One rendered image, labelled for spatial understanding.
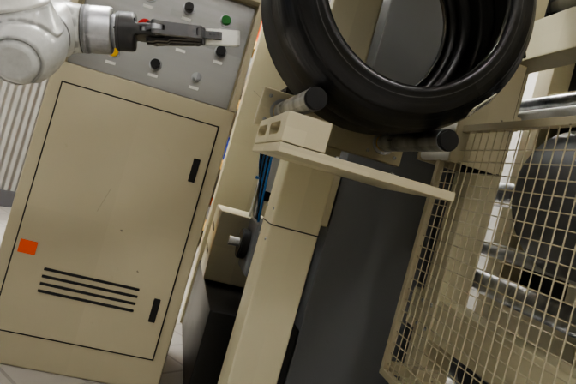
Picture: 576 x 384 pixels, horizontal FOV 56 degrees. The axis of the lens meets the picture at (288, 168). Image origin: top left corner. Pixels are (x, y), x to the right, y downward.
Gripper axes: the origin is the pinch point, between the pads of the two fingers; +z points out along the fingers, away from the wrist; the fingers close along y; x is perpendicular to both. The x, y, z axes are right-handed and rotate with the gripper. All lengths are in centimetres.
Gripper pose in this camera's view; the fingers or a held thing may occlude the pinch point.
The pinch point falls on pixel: (222, 37)
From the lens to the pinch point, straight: 110.6
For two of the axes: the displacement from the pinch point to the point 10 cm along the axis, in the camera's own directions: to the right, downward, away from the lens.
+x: -0.2, 10.0, 0.2
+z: 9.8, 0.2, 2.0
